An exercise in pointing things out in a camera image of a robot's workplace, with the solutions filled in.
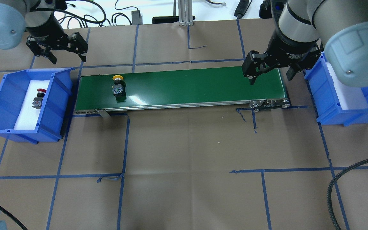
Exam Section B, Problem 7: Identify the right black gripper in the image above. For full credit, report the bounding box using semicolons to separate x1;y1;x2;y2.
241;30;321;85

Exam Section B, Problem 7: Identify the green conveyor belt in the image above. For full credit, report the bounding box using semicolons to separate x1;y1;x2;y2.
74;66;291;116

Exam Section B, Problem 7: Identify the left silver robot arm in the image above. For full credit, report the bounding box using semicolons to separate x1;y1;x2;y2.
0;0;88;64

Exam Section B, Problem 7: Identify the aluminium frame post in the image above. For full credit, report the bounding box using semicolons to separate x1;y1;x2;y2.
177;0;194;26

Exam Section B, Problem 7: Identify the white foam pad left bin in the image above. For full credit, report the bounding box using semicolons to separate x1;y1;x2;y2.
14;80;50;130

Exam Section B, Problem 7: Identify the yellow push button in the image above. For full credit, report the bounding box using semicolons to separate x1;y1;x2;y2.
112;75;127;103

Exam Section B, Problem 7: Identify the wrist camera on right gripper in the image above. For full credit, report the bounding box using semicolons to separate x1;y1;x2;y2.
259;0;287;19

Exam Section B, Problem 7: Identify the right blue plastic bin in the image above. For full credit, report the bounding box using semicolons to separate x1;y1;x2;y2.
304;54;368;127

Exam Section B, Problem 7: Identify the red push button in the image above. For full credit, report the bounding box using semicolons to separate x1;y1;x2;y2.
32;88;47;110

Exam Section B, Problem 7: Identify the black braided cable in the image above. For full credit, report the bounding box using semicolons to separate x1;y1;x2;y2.
326;153;368;230

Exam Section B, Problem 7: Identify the left blue plastic bin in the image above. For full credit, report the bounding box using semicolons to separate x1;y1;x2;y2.
0;67;73;144

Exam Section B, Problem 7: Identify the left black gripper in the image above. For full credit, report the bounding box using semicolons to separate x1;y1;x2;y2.
26;13;88;65

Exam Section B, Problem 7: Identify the black power adapter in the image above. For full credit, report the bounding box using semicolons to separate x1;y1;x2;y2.
131;10;143;25

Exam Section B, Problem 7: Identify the blue plastic bin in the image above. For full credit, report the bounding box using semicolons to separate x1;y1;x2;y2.
304;54;368;127
0;67;73;144

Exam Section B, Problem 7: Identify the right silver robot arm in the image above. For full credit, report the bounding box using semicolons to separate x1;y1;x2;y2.
241;0;368;87

